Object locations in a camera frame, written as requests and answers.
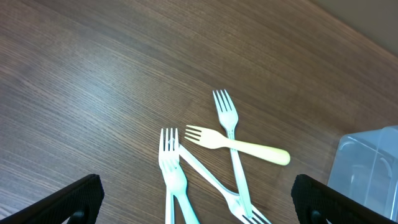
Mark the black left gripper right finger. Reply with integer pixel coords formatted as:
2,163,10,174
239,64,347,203
291,174,395,224

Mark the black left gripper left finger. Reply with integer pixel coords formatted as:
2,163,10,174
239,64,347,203
1,174,104,224

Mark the cream plastic fork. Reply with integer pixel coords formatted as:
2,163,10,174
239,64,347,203
177,142,271,224

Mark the light blue plastic fork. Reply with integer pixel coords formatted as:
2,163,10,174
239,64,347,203
169,151,199,224

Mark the white plastic fork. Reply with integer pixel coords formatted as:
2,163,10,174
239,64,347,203
159,128,175,224

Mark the white fork long handle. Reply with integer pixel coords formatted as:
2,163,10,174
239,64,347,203
213,90,252,218

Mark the yellow plastic fork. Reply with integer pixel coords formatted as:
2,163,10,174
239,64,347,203
184,125,290,166

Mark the left clear plastic container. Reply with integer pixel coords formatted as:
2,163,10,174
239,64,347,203
327,126,397,222

